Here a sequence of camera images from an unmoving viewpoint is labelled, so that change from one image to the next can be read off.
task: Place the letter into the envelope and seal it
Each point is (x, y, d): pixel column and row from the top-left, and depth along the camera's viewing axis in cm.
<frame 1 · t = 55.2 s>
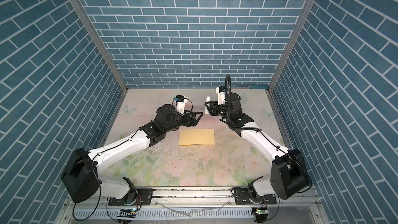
left hand: (198, 113, 77), fingers open
right hand: (204, 101, 80), fingers open
yellow envelope: (199, 136, 96), on the table

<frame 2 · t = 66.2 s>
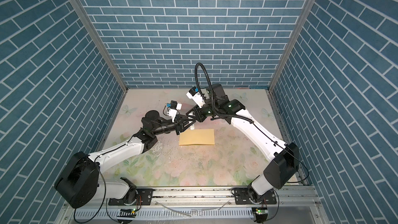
left hand: (193, 121, 73), fingers closed
right hand: (186, 111, 72), fingers closed
the named things where they were.

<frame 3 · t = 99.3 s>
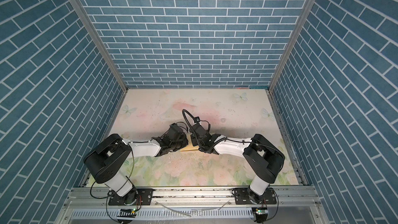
left hand: (189, 141, 92), fingers closed
right hand: (193, 132, 90), fingers closed
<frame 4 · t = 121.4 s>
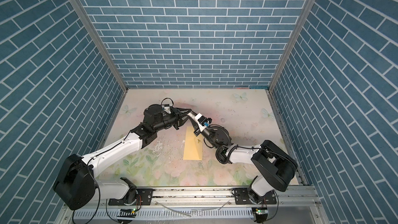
left hand: (192, 111, 74), fingers open
right hand: (189, 112, 74), fingers closed
yellow envelope: (193, 148, 92), on the table

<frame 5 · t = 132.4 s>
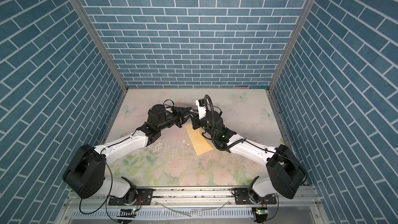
left hand: (193, 109, 77), fingers open
right hand: (188, 110, 78), fingers open
yellow envelope: (199, 143, 95), on the table

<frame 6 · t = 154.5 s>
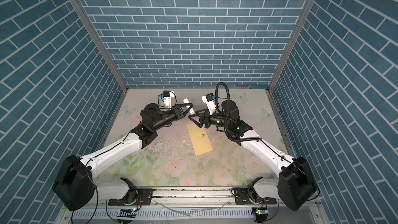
left hand: (192, 107, 71), fingers open
right hand: (191, 113, 72), fingers open
the named things where they were.

